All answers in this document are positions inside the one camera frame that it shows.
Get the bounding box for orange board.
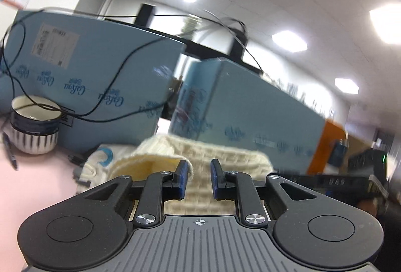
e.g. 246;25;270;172
307;119;347;175

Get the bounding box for large blue cardboard box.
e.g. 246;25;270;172
169;59;326;173

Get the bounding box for striped ceramic bowl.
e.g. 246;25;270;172
10;96;61;155

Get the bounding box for cream knitted sweater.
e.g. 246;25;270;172
107;135;273;216

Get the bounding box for small blue cardboard box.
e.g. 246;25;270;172
1;11;183;152

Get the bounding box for dark teal thermos bottle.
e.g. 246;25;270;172
327;139;348;168

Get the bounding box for black cable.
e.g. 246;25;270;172
0;8;264;124

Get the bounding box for black pen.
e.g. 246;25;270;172
2;132;18;171

